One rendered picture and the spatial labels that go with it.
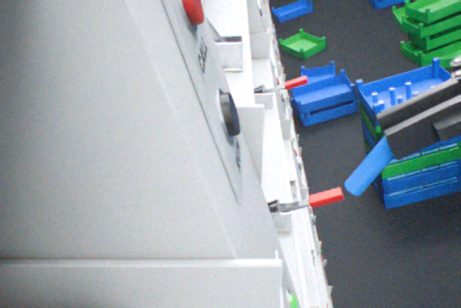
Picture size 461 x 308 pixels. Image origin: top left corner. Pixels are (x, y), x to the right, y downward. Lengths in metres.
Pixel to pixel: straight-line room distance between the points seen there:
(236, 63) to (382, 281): 1.30
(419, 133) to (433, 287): 1.22
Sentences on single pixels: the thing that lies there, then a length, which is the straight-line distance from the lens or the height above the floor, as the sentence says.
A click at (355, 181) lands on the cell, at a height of 1.01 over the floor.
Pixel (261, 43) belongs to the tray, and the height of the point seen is 0.97.
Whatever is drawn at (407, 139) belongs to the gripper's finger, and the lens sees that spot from 0.38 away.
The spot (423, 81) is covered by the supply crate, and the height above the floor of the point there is 0.40.
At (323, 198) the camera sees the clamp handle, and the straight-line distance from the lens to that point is 0.46.
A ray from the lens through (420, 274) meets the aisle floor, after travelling 1.61.
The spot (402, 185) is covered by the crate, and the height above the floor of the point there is 0.10.
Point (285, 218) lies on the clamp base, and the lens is 0.47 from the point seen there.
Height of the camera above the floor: 1.29
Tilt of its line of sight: 35 degrees down
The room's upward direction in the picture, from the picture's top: 20 degrees counter-clockwise
